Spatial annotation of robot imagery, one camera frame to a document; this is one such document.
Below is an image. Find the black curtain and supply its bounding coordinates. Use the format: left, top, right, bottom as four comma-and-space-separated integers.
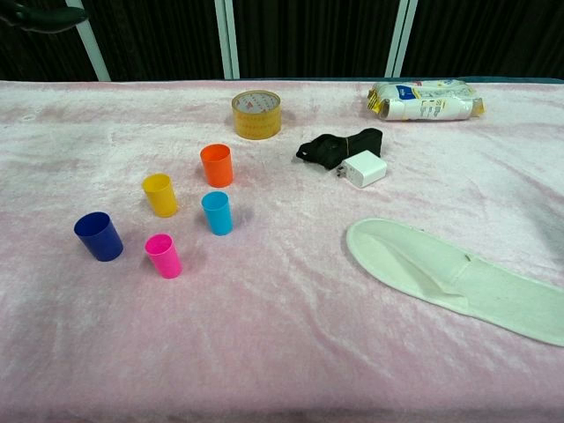
0, 0, 564, 83

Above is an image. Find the yellow packing tape roll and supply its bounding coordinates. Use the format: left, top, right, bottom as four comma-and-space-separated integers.
231, 89, 283, 141

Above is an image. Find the white disposable slipper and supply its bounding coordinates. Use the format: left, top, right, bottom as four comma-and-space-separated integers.
345, 217, 564, 347

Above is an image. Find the pink plush blanket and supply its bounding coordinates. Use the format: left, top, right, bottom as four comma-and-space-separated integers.
0, 78, 564, 423

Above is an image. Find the pink plastic cup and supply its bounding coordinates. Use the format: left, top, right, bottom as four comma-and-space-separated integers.
144, 233, 183, 280

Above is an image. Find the orange plastic cup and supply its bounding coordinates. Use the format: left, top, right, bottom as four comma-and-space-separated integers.
199, 143, 234, 188

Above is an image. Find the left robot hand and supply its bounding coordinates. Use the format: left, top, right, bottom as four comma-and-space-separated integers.
0, 2, 89, 33

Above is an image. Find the dark blue plastic cup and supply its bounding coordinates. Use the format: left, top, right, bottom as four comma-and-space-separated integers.
73, 211, 125, 263

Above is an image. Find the light blue plastic cup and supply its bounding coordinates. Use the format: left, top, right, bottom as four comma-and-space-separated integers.
200, 190, 234, 236

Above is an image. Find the yellow plastic cup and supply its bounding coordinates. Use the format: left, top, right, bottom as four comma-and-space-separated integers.
141, 173, 179, 219

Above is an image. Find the white snack package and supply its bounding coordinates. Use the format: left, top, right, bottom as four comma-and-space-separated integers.
366, 78, 486, 122

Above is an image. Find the white slanted frame post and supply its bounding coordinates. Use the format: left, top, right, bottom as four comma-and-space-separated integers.
64, 0, 111, 82

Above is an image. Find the black bundled strap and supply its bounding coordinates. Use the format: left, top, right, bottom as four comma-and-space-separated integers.
294, 127, 383, 172

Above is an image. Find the white power adapter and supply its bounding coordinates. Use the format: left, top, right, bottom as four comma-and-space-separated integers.
333, 149, 389, 191

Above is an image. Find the white double frame post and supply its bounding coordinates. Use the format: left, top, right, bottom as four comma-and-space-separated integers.
214, 0, 241, 80

